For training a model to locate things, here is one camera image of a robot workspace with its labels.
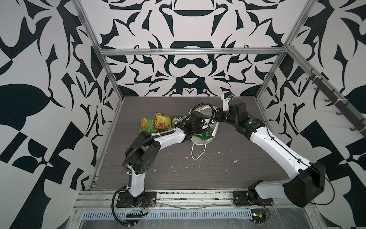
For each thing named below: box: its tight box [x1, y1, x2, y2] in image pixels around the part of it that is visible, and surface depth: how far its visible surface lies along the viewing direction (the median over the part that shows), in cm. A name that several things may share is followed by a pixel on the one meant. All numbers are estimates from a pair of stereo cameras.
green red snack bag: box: [140, 117, 160, 134], surface depth 103 cm
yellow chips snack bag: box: [152, 112, 173, 132], surface depth 100 cm
